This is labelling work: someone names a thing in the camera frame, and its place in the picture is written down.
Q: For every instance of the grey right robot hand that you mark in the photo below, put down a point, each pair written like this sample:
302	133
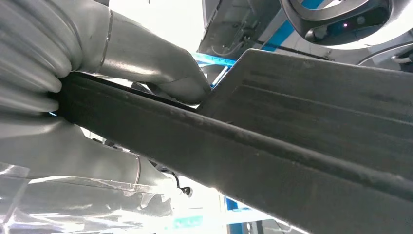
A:
64	155

